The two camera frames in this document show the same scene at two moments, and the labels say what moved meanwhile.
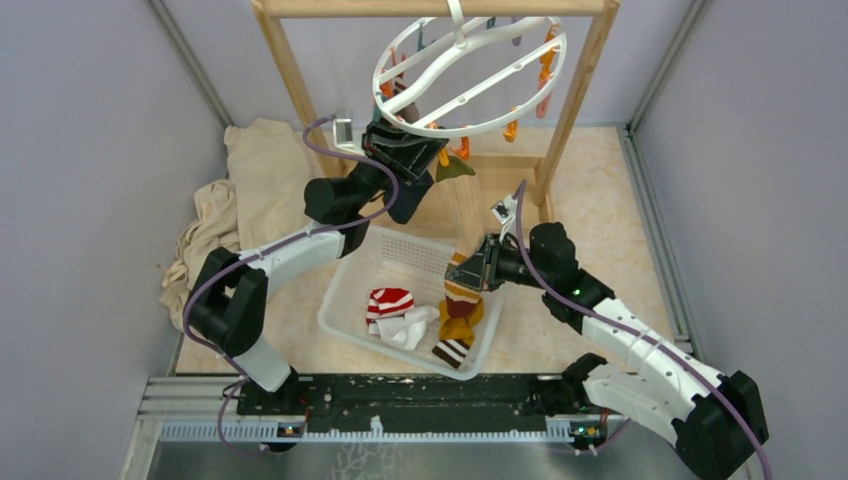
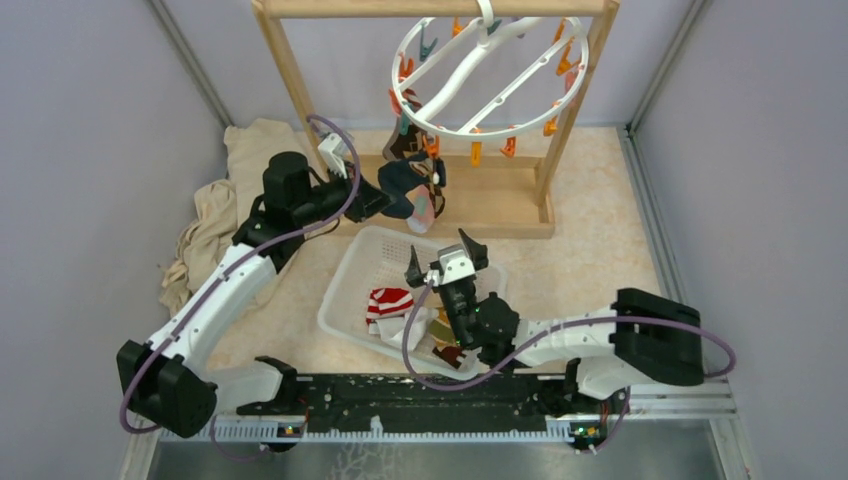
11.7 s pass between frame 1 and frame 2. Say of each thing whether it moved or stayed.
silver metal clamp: moved
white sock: stayed
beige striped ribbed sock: moved
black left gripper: moved
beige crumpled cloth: stayed
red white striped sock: stayed
